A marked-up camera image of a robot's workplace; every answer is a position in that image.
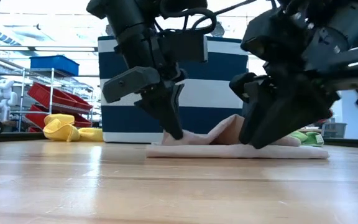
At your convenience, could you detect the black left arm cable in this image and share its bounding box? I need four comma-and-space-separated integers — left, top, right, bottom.
158, 0, 257, 35

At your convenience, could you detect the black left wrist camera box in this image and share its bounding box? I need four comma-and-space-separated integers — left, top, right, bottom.
158, 29, 209, 63

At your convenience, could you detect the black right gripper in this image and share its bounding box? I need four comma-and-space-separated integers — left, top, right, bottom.
243, 43, 358, 149

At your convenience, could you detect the metal wire shelf rack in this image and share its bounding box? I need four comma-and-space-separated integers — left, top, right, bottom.
11, 67, 95, 134

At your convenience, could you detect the black table frame rail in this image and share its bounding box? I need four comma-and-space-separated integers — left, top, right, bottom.
0, 130, 358, 149

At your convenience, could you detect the green microfibre towel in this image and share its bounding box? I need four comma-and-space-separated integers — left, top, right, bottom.
287, 130, 325, 147

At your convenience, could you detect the ceiling ventilation duct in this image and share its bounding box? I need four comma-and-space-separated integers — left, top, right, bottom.
0, 21, 24, 47

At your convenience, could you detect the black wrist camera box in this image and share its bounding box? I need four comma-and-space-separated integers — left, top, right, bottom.
158, 29, 209, 63
240, 7, 310, 62

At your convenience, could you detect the navy white striped basket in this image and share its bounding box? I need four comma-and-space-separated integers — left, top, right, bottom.
97, 34, 250, 144

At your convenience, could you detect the red storage bin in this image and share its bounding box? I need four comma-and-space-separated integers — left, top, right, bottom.
27, 82, 78, 108
25, 104, 48, 129
73, 113, 92, 128
63, 91, 93, 111

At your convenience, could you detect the grey plastic bin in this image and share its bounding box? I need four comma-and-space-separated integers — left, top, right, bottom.
321, 122, 347, 139

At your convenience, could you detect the round dark ceiling fixture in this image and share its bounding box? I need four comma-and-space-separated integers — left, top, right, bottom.
211, 21, 226, 37

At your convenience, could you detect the yellow towel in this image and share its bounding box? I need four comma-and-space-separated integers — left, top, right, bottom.
43, 113, 104, 143

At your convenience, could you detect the blue bin on wire rack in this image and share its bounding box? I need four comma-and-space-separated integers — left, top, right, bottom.
29, 55, 80, 77

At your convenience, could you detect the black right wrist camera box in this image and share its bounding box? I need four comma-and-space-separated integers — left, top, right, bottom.
240, 7, 310, 62

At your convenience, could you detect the pale pink towel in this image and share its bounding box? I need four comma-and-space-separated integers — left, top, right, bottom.
145, 113, 330, 160

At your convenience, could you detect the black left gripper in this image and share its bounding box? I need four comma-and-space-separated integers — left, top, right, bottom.
102, 66, 188, 140

